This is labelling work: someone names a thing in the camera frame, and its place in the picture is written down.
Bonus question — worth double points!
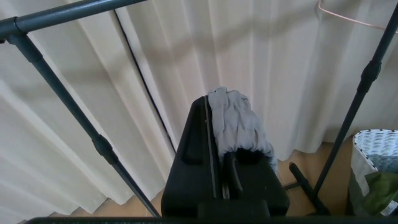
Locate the black clothes rack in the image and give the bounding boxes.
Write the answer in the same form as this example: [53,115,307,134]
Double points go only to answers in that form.
[0,0,398,218]

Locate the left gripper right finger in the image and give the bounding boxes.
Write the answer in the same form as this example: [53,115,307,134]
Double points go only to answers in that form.
[221,151,290,218]

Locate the pale grey shorts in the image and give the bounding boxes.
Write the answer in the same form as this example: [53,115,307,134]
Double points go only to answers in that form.
[207,86,279,175]

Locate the green garment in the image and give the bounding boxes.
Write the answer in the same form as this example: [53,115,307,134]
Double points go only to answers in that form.
[359,170,398,218]

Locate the beige curtain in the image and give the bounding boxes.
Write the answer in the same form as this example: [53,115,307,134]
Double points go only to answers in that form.
[0,0,398,224]

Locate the white laundry basket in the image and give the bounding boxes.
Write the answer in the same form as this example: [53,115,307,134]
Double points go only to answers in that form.
[346,128,398,218]

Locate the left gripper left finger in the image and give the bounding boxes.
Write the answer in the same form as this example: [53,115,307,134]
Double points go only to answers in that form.
[160,95,223,218]

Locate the pink clothes hanger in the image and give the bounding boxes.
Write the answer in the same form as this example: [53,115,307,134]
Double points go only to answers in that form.
[317,0,398,35]

